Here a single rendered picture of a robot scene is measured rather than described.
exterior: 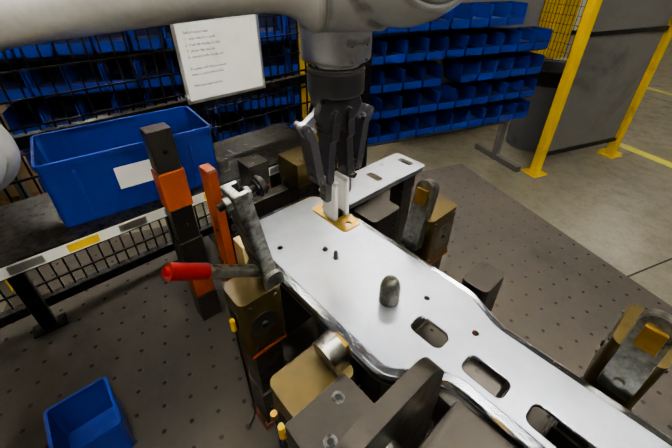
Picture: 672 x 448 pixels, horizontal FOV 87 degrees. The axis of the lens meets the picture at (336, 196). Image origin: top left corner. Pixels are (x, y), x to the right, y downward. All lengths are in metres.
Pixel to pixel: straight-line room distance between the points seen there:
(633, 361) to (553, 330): 0.47
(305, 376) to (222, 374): 0.48
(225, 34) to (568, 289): 1.12
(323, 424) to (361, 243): 0.39
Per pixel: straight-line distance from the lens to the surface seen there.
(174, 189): 0.75
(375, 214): 0.78
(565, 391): 0.57
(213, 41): 0.99
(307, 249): 0.66
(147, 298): 1.10
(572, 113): 3.33
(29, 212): 0.93
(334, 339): 0.40
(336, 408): 0.36
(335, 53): 0.43
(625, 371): 0.60
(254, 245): 0.48
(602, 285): 1.25
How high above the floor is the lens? 1.44
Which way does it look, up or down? 33 degrees down
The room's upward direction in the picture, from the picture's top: straight up
